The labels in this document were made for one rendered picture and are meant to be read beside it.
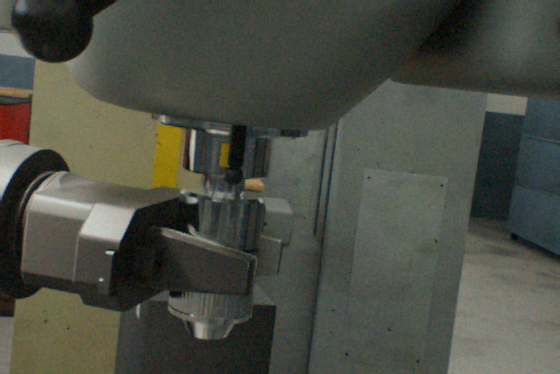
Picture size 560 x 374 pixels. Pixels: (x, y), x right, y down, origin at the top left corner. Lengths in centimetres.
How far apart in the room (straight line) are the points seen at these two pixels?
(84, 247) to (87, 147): 177
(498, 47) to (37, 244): 25
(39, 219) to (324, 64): 18
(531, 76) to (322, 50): 9
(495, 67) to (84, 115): 186
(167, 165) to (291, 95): 180
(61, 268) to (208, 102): 13
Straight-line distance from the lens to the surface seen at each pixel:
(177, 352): 81
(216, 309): 47
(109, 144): 221
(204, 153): 46
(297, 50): 40
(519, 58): 39
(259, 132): 44
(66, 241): 47
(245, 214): 46
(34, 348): 233
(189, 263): 46
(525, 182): 869
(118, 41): 40
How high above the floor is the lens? 134
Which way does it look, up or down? 7 degrees down
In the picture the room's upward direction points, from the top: 7 degrees clockwise
